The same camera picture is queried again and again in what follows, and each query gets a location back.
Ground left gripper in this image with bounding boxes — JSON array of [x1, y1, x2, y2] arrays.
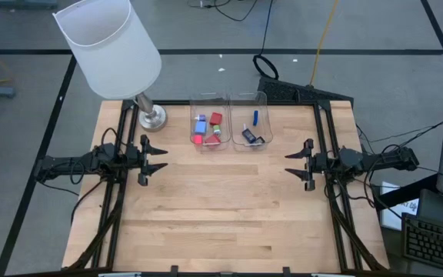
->
[[125, 134, 168, 187]]

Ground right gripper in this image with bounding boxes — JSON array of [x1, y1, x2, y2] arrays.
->
[[285, 138, 340, 192]]

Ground red power bank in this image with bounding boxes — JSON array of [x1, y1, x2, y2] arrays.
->
[[203, 133, 222, 147]]

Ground clear plastic bin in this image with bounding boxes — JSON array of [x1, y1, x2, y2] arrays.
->
[[228, 91, 275, 152], [189, 93, 232, 152]]

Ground white paper sheet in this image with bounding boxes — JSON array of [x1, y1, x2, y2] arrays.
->
[[380, 180, 419, 232]]

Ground silver table lamp white shade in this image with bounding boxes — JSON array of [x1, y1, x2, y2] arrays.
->
[[52, 0, 168, 133]]

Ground black keyboard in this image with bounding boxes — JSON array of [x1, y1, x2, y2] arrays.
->
[[401, 212, 443, 275]]

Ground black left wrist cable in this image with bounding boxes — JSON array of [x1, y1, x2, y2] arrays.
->
[[101, 127, 121, 149]]

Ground black aluminium table frame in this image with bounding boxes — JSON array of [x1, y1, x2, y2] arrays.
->
[[65, 98, 390, 272]]

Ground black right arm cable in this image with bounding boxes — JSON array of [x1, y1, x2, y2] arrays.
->
[[323, 118, 443, 216]]

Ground black left base cable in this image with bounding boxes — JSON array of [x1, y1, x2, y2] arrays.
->
[[69, 179, 107, 226]]

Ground black hanging cable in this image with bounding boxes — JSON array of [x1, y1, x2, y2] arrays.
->
[[251, 0, 281, 81]]

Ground black floor cable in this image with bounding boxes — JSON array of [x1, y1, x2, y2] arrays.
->
[[188, 0, 259, 22]]

